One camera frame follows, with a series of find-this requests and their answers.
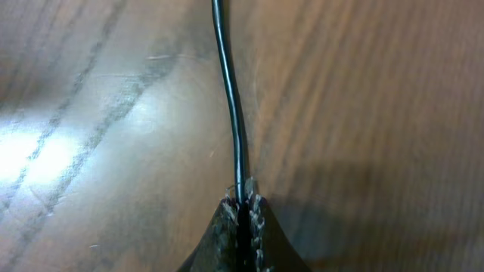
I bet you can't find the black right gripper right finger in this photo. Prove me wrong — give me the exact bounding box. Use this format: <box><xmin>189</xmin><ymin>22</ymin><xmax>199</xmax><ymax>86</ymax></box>
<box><xmin>249</xmin><ymin>194</ymin><xmax>310</xmax><ymax>272</ymax></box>

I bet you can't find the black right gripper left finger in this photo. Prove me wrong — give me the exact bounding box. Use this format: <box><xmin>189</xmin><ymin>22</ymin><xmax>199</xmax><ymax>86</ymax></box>
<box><xmin>178</xmin><ymin>198</ymin><xmax>238</xmax><ymax>272</ymax></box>

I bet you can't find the thick black USB cable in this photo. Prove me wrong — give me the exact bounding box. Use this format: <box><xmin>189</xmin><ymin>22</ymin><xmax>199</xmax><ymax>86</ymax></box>
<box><xmin>210</xmin><ymin>0</ymin><xmax>253</xmax><ymax>272</ymax></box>

